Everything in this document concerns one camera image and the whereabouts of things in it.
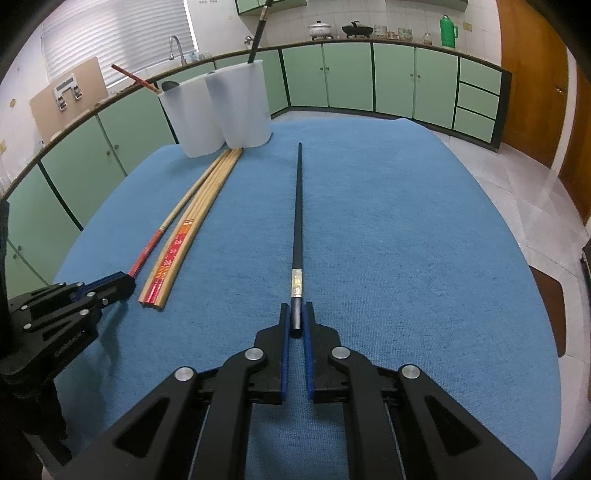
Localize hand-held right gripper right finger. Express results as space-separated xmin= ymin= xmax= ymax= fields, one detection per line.
xmin=302 ymin=302 xmax=539 ymax=480

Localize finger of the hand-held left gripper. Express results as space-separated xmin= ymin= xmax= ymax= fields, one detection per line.
xmin=9 ymin=272 xmax=137 ymax=319
xmin=21 ymin=285 xmax=138 ymax=334

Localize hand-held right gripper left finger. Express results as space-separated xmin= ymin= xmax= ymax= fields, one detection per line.
xmin=69 ymin=302 xmax=291 ymax=480

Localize red-ended wooden chopstick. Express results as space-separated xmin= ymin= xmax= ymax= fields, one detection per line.
xmin=111 ymin=64 xmax=163 ymax=95
xmin=127 ymin=148 xmax=234 ymax=278

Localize black chopstick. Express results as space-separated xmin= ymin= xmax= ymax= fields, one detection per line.
xmin=290 ymin=142 xmax=305 ymax=334
xmin=247 ymin=0 xmax=273 ymax=64

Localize white two-compartment utensil holder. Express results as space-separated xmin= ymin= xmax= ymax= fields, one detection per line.
xmin=157 ymin=59 xmax=272 ymax=158

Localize person's left forearm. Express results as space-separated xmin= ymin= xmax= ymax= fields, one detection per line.
xmin=0 ymin=383 xmax=72 ymax=480

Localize blue felt mat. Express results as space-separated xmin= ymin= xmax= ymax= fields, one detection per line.
xmin=53 ymin=117 xmax=561 ymax=480

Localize wooden board with clips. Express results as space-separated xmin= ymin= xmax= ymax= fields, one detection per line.
xmin=29 ymin=56 xmax=109 ymax=141

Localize metal kitchen faucet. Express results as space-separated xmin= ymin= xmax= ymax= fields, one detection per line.
xmin=167 ymin=36 xmax=188 ymax=66

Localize brown wooden furniture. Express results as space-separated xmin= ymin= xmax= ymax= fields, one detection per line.
xmin=529 ymin=265 xmax=566 ymax=357

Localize white window blind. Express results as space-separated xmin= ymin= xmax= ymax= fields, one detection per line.
xmin=39 ymin=0 xmax=197 ymax=88

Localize green base cabinets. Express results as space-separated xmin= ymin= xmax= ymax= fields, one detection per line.
xmin=0 ymin=39 xmax=513 ymax=296

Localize green cabinet drawer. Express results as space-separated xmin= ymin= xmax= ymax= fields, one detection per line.
xmin=452 ymin=107 xmax=497 ymax=145
xmin=458 ymin=58 xmax=503 ymax=96
xmin=456 ymin=82 xmax=500 ymax=121

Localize green thermos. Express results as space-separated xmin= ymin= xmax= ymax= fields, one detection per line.
xmin=438 ymin=15 xmax=459 ymax=48

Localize wooden door with handle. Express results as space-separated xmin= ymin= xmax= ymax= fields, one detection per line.
xmin=496 ymin=0 xmax=571 ymax=169

